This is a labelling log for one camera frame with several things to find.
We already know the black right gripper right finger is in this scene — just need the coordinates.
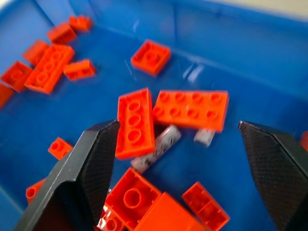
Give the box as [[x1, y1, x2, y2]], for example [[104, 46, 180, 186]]
[[238, 120, 308, 231]]

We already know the short grey technic connector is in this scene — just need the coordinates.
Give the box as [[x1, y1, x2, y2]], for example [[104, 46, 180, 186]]
[[193, 128, 216, 148]]

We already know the small red building brick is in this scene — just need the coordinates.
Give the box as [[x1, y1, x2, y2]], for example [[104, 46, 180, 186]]
[[181, 181, 231, 231], [46, 22, 77, 45], [69, 14, 93, 32], [0, 82, 14, 109], [48, 137, 74, 161], [22, 39, 50, 66], [0, 60, 33, 93], [96, 204, 126, 231], [25, 178, 47, 205], [300, 130, 308, 153], [63, 59, 97, 81]]

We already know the long red building brick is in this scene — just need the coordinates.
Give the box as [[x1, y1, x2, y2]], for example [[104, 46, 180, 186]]
[[24, 44, 76, 95], [152, 90, 230, 133], [115, 87, 156, 160]]

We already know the silver cylindrical battery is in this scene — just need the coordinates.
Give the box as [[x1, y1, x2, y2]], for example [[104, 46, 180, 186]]
[[130, 125, 182, 175]]

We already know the square red building brick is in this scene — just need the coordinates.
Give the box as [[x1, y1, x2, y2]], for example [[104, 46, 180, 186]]
[[134, 192, 205, 231], [130, 38, 172, 77], [104, 167, 163, 230]]

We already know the blue plastic bin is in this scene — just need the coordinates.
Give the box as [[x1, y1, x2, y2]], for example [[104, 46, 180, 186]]
[[0, 0, 308, 231]]

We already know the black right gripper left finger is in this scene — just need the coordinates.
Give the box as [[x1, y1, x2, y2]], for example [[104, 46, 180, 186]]
[[14, 119, 121, 231]]

